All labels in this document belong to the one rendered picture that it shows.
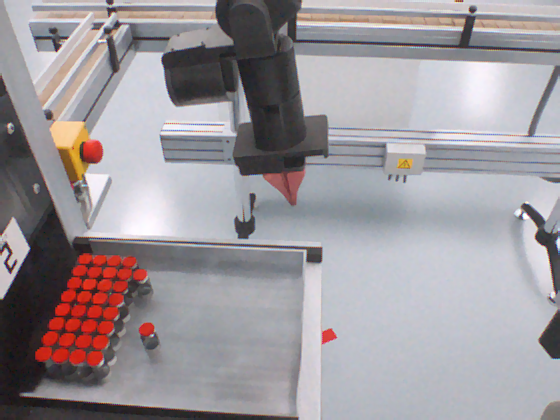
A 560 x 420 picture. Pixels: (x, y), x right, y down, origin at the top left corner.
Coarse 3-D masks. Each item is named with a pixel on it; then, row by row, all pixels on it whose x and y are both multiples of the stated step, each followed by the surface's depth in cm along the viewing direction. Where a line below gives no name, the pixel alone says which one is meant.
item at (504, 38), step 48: (48, 0) 139; (96, 0) 139; (144, 0) 138; (192, 0) 137; (336, 0) 135; (384, 0) 135; (48, 48) 140; (144, 48) 138; (336, 48) 136; (384, 48) 135; (432, 48) 134; (480, 48) 133; (528, 48) 132
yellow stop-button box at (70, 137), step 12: (60, 132) 80; (72, 132) 79; (84, 132) 82; (60, 144) 77; (72, 144) 78; (84, 144) 81; (60, 156) 78; (72, 156) 78; (72, 168) 80; (84, 168) 82; (72, 180) 81
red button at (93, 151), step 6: (90, 144) 80; (96, 144) 80; (84, 150) 80; (90, 150) 80; (96, 150) 80; (102, 150) 82; (84, 156) 80; (90, 156) 80; (96, 156) 80; (102, 156) 82; (90, 162) 81; (96, 162) 81
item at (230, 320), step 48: (96, 240) 78; (192, 288) 76; (240, 288) 76; (288, 288) 76; (192, 336) 70; (240, 336) 70; (288, 336) 70; (48, 384) 64; (96, 384) 64; (144, 384) 64; (192, 384) 64; (240, 384) 65; (288, 384) 65
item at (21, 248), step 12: (12, 228) 63; (0, 240) 60; (12, 240) 63; (24, 240) 66; (24, 252) 66; (0, 264) 60; (12, 264) 63; (0, 276) 60; (12, 276) 63; (0, 288) 60
